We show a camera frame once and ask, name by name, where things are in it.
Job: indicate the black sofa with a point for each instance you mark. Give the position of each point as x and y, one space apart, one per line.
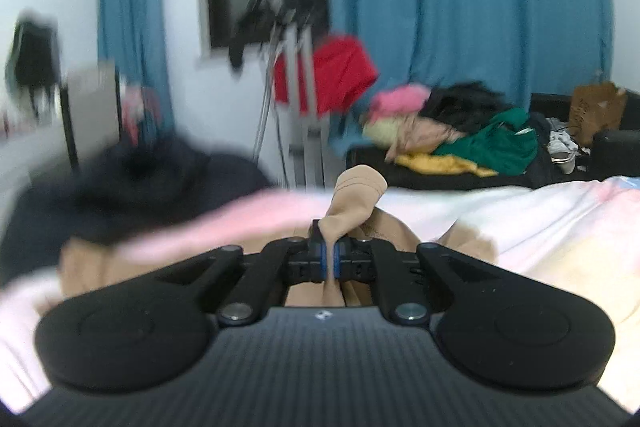
615 147

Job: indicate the wavy vanity mirror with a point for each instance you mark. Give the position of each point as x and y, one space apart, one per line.
32 57

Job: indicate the black garment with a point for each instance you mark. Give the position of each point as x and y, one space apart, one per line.
465 104

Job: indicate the white patterned garment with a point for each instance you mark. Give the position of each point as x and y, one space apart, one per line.
562 149

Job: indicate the white dressing table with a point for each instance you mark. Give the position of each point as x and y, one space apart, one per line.
25 157

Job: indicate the red garment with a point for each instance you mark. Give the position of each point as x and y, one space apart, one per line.
340 72

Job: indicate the tan printed t-shirt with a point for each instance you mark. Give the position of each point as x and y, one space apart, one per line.
357 197

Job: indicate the grey metal clothes rack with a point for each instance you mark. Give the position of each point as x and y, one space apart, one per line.
305 72

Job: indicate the pink garment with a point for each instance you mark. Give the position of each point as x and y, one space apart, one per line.
400 99

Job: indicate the pale yellow garment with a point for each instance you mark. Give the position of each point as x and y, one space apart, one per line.
382 132

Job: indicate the brown paper bag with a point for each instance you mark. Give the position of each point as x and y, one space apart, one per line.
595 112

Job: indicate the mustard yellow garment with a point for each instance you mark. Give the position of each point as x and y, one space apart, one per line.
440 164

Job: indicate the beige garment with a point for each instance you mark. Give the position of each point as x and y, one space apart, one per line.
425 134

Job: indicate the narrow blue curtain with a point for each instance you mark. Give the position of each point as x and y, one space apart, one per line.
130 7

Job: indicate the green garment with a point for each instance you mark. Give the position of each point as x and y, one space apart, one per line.
500 147

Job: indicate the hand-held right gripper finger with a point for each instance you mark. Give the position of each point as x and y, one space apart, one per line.
336 262
325 259

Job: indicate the dark navy blanket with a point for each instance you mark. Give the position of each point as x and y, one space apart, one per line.
150 187

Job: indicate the black and beige chair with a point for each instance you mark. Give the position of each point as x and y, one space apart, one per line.
95 102

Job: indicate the pastel tie-dye bed sheet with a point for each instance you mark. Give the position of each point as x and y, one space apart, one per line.
550 232

